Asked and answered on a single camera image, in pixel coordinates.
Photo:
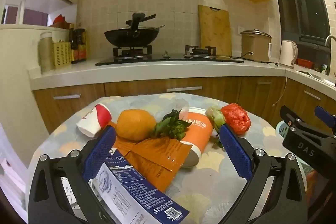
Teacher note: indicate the black wok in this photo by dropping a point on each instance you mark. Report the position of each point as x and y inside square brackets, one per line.
[131, 39]

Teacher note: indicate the wooden base cabinet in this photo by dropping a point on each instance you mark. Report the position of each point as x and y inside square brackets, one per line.
[136, 87]

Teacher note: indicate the beige rice cooker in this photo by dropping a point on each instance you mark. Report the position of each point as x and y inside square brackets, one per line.
[256, 47]

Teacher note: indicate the grey thermos bottle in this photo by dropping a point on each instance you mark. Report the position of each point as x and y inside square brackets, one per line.
[46, 56]

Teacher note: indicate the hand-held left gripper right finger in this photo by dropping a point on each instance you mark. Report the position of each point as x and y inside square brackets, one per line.
[235, 153]

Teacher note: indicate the blue and white carton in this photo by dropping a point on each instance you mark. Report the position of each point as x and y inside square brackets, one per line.
[131, 187]

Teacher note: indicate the wooden cutting board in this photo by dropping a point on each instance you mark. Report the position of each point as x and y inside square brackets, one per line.
[214, 29]

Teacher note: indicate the tall dark sauce bottle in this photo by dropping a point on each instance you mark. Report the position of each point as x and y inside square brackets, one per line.
[73, 48]

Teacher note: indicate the red plastic bag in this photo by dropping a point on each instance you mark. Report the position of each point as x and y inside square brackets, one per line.
[236, 119]

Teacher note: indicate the red plastic box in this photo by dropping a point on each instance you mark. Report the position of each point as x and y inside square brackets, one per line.
[304, 63]

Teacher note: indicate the red and white paper cup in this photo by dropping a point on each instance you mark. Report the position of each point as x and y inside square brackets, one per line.
[102, 115]

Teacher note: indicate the orange foil packet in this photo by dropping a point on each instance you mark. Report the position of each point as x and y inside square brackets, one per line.
[157, 158]

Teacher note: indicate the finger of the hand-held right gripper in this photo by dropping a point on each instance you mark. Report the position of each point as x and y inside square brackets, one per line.
[288, 115]
[325, 117]

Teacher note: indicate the white electric kettle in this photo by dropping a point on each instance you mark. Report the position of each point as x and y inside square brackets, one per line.
[287, 54]

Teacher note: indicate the clear printed plastic bag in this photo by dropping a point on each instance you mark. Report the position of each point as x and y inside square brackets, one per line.
[179, 106]

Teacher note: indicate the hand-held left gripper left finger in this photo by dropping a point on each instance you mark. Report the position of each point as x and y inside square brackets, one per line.
[101, 150]

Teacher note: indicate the orange fruit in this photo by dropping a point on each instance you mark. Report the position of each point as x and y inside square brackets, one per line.
[135, 124]

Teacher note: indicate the black gas stove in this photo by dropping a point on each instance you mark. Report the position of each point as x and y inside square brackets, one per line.
[168, 60]

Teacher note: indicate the yellow slotted basket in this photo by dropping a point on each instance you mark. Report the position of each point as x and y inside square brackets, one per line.
[62, 54]

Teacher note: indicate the dark bottle with red label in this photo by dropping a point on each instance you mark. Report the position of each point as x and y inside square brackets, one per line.
[82, 48]

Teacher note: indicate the green leafy vegetable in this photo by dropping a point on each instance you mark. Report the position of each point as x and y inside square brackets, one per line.
[170, 124]

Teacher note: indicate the metal faucet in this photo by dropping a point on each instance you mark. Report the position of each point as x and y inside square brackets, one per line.
[329, 40]

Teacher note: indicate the fan-patterned tablecloth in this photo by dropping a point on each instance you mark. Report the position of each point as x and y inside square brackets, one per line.
[210, 187]

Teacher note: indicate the dark window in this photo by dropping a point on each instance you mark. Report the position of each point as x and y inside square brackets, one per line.
[302, 3]

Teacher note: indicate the pale vegetable stalk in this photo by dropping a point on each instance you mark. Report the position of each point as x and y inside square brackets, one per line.
[215, 116]

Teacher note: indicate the orange and white drink cup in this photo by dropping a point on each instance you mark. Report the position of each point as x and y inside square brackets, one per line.
[197, 134]

